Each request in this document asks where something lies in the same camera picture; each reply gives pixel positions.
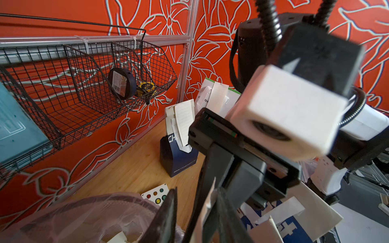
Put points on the pink trash bag liner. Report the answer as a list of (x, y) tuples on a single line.
[(95, 219)]

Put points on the black wire wall basket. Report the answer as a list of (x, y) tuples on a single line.
[(62, 85)]

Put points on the small navy paper bag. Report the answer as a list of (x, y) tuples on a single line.
[(176, 155)]

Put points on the white button box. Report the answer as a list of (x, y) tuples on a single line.
[(156, 195)]

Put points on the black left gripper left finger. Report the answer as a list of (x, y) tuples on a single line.
[(163, 227)]

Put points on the black round tape measure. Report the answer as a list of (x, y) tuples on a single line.
[(123, 82)]

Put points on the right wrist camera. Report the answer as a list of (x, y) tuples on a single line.
[(288, 115)]

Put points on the green and white tote bag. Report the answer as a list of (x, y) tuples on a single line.
[(217, 97)]

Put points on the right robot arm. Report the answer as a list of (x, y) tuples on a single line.
[(301, 45)]

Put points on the light blue tag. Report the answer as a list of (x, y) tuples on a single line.
[(19, 134)]

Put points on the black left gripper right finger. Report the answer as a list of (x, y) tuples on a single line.
[(230, 227)]

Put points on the white and navy bag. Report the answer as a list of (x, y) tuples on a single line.
[(301, 217)]

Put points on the yellow tape roll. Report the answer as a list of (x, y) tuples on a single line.
[(146, 89)]

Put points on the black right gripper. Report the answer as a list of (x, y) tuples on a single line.
[(247, 171)]

